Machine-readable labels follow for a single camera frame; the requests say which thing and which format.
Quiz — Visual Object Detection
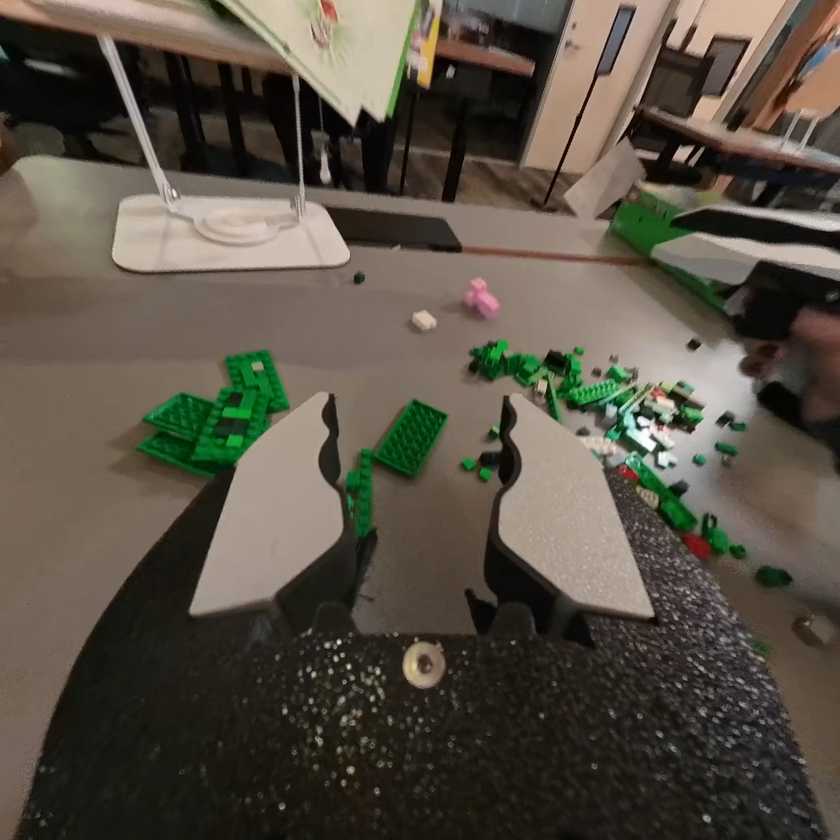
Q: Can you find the person's right hand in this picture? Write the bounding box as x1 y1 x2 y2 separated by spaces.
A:
738 305 840 422

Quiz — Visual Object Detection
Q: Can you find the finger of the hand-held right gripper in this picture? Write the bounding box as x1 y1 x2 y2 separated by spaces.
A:
669 205 840 250
651 235 840 285

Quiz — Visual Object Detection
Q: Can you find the yellow box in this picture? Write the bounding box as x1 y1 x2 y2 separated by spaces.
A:
406 0 442 90

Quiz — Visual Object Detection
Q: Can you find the grey desk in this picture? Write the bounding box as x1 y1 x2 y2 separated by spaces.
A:
0 155 840 840

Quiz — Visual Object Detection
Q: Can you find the instruction booklet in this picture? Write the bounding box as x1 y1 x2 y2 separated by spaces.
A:
210 0 424 123

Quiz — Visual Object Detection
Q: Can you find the pink toy brick pig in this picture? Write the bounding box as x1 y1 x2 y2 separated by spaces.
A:
461 276 501 321

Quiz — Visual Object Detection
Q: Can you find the green cardboard box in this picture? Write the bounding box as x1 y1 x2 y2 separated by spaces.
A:
564 139 731 311

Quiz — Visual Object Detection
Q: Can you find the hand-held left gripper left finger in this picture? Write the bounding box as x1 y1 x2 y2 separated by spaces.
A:
189 392 379 634

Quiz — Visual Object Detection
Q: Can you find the pile of toy bricks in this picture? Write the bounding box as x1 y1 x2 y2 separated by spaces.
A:
459 336 795 592

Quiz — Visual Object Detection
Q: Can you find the black phone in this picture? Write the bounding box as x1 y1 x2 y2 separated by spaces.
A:
324 206 463 254

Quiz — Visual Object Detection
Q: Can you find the long green brick strip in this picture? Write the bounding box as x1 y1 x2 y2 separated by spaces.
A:
344 449 376 540

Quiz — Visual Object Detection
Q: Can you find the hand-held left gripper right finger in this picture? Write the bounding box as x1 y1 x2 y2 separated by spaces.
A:
484 392 657 641

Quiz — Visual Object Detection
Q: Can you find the small grey brick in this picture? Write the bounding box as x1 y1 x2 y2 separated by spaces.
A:
791 613 836 648

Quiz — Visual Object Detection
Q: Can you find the black pole stand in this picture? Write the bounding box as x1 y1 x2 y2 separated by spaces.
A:
543 62 610 206

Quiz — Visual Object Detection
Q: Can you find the green studded brick plate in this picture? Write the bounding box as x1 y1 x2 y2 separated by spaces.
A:
373 398 450 479

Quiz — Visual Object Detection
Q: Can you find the wooden background table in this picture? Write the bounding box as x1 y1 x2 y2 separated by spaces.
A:
637 107 840 194
394 38 536 203

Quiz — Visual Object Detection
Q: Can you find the white book stand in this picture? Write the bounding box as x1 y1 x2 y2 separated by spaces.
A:
95 33 351 274

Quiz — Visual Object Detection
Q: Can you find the stack of green brick plates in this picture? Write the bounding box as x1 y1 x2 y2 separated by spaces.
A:
136 349 291 479

